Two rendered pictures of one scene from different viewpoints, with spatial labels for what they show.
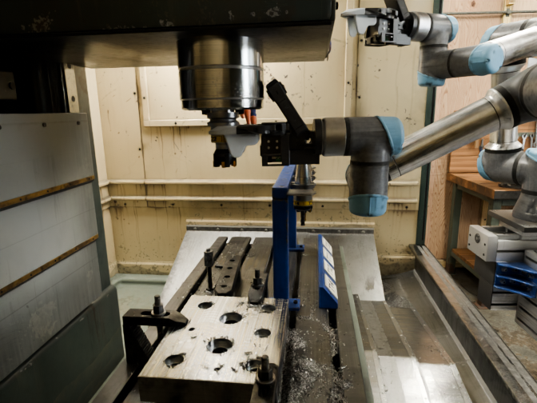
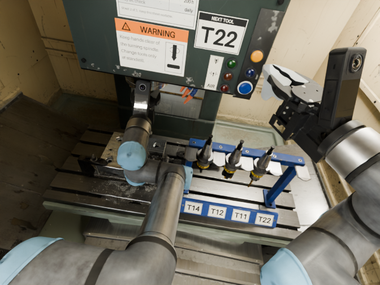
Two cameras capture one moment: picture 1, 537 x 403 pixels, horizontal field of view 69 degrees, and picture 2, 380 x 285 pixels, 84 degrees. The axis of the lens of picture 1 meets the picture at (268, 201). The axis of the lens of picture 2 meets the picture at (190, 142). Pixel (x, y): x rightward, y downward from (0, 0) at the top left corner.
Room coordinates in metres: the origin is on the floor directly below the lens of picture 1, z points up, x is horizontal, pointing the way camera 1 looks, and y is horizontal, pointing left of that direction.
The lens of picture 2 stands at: (0.86, -0.60, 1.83)
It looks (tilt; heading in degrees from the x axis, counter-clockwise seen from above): 47 degrees down; 82
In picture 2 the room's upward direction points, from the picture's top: 10 degrees clockwise
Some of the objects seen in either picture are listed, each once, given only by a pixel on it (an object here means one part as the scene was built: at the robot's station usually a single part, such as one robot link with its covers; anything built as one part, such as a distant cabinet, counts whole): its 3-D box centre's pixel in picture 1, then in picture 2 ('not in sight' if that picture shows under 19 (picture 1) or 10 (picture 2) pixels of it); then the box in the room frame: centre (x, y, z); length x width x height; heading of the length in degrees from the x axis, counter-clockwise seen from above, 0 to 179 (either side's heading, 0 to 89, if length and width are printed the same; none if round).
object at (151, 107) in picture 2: (289, 141); (142, 115); (0.76, -0.04, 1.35); 0.12 x 0.08 x 0.09; 89
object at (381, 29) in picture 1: (389, 27); (312, 120); (1.10, -0.33, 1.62); 0.12 x 0.08 x 0.09; 113
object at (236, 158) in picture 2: not in sight; (236, 154); (1.11, -0.10, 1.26); 0.04 x 0.04 x 0.07
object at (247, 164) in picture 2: not in sight; (246, 163); (1.17, -0.11, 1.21); 0.07 x 0.05 x 0.01; 83
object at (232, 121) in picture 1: (223, 118); not in sight; (0.77, 0.08, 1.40); 0.06 x 0.06 x 0.03
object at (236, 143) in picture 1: (234, 141); not in sight; (0.73, 0.06, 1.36); 0.09 x 0.03 x 0.06; 102
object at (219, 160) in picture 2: not in sight; (219, 159); (1.06, -0.10, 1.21); 0.07 x 0.05 x 0.01; 83
